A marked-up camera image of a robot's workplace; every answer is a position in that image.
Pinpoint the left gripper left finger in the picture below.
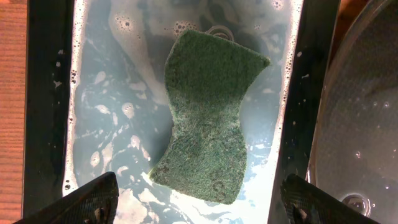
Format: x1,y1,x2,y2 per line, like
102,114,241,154
15,172,119,224

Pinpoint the green yellow sponge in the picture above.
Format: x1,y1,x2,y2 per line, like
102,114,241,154
149,30,269,205

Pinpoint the round black tray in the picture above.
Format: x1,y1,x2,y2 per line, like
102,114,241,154
308,0,397,223

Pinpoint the rectangular tray with soapy water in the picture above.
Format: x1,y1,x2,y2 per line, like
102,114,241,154
22,1,340,223

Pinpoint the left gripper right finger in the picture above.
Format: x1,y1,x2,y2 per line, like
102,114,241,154
280,174,377,224

